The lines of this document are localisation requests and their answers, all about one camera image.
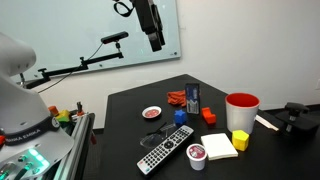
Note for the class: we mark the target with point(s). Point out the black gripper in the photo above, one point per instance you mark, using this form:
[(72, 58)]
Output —
[(145, 15)]

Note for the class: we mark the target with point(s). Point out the blue marker box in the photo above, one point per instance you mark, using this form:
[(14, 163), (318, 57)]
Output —
[(192, 98)]

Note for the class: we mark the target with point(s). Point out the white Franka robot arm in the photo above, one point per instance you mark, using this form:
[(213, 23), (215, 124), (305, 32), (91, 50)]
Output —
[(20, 110)]

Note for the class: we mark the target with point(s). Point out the white mug red inside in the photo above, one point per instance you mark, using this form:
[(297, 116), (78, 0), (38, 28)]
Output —
[(241, 116)]

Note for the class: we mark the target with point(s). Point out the orange cloth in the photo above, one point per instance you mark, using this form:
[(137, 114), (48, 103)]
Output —
[(176, 98)]

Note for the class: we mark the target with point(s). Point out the glass whiteboard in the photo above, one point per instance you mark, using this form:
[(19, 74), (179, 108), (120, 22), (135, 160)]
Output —
[(83, 30)]

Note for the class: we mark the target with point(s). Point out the small white pizza plate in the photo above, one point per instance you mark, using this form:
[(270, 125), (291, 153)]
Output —
[(151, 112)]

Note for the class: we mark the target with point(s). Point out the blue star block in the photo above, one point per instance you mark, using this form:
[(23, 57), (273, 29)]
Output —
[(180, 117)]

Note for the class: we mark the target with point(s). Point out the orange arch block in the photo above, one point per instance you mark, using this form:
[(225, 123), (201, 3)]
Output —
[(209, 116)]

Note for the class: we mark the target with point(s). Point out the clear safety glasses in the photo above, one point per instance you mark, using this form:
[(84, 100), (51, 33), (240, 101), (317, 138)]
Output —
[(148, 141)]

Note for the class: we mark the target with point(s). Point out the white remote control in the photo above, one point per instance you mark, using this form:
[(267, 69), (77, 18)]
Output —
[(165, 150)]

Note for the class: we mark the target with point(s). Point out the yellow green block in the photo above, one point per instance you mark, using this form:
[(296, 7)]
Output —
[(63, 116)]

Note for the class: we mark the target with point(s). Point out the white notepad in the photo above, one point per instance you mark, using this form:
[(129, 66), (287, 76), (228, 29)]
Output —
[(218, 146)]

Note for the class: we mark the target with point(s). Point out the white coffee pod cup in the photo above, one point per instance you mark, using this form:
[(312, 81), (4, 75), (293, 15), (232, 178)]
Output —
[(196, 156)]

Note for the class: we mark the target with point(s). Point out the small orange block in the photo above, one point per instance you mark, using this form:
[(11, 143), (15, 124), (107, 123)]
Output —
[(53, 110)]

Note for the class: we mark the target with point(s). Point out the yellow pentagon block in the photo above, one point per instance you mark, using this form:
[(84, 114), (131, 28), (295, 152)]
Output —
[(240, 140)]

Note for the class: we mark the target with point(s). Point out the flat wooden stick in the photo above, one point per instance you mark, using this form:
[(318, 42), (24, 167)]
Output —
[(266, 122)]

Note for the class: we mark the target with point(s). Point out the black clamp stand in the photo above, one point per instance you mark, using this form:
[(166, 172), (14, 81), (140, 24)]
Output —
[(296, 120)]

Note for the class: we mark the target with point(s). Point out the black camera on boom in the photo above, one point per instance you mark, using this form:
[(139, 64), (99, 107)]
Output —
[(114, 37)]

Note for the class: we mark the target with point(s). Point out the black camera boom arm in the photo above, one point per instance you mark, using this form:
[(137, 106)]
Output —
[(83, 65)]

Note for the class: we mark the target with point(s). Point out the small black rail clamp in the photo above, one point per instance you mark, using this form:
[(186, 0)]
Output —
[(80, 108)]

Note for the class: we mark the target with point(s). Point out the aluminium frame rail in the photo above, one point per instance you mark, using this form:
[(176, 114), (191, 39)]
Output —
[(78, 140)]

